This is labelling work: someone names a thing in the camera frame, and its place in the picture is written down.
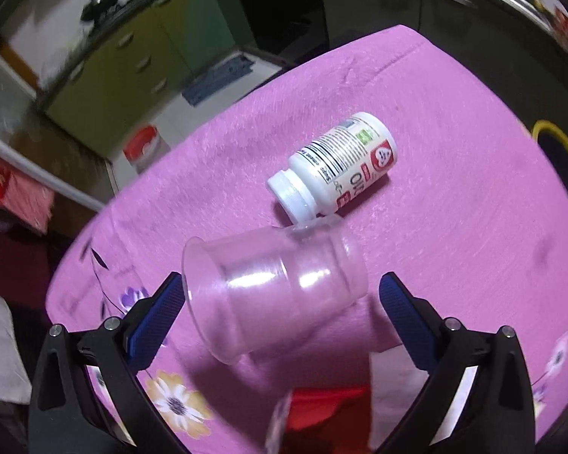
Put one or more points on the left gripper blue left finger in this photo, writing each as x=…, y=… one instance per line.
x=65, y=415

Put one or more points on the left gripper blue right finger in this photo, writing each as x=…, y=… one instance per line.
x=477, y=397

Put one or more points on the white paper napkin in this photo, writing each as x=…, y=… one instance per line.
x=395, y=383

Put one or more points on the red crushed can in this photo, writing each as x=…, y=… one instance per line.
x=334, y=420

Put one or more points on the clear plastic cup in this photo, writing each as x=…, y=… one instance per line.
x=253, y=290

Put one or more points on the white pill bottle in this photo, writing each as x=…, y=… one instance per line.
x=335, y=168

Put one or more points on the yellow rimmed trash bin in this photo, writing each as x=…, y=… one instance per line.
x=554, y=143

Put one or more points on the red apron hanging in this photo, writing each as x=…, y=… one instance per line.
x=23, y=200

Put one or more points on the pink floral tablecloth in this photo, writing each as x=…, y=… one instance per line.
x=472, y=217

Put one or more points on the red lidded jar on floor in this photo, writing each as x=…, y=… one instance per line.
x=145, y=148

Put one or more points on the blue floor mat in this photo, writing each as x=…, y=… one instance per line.
x=217, y=78

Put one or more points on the black wok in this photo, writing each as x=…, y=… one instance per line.
x=95, y=10

